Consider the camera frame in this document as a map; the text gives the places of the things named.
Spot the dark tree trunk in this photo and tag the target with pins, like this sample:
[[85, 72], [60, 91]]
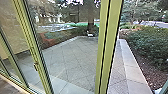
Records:
[[90, 15]]

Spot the green framed glass wall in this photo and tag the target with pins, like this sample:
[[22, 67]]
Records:
[[30, 33]]

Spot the outdoor green shrub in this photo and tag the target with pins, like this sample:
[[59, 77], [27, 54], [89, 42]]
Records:
[[150, 41], [60, 35]]

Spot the pale low stone structure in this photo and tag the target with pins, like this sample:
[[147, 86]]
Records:
[[53, 26]]

